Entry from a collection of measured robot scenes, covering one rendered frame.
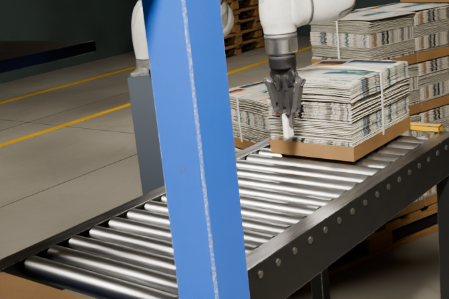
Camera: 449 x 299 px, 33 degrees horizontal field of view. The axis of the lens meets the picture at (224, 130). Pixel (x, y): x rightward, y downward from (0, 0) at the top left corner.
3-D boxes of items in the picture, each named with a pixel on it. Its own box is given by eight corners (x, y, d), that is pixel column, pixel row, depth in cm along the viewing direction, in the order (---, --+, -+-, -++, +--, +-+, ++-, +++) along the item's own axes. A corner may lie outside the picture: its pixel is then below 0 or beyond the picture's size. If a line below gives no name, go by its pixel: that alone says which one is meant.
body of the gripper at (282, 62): (302, 51, 205) (305, 84, 207) (276, 51, 210) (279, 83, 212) (287, 56, 199) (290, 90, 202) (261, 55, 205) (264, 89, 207)
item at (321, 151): (298, 139, 241) (296, 126, 240) (379, 147, 223) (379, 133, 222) (270, 152, 229) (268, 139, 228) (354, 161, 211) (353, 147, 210)
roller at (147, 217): (137, 223, 198) (134, 205, 196) (286, 253, 169) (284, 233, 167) (123, 229, 194) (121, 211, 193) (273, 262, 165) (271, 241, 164)
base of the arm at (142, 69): (127, 79, 270) (125, 64, 269) (138, 69, 292) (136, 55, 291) (177, 75, 269) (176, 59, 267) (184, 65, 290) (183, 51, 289)
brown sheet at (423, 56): (359, 57, 367) (358, 48, 366) (401, 47, 381) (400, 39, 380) (417, 62, 336) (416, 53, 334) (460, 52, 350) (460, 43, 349)
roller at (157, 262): (81, 250, 183) (78, 231, 182) (233, 289, 154) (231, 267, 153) (65, 257, 179) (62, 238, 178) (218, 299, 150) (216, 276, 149)
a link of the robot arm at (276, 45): (275, 30, 210) (277, 51, 211) (256, 35, 203) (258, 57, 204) (303, 30, 204) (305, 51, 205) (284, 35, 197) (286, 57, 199)
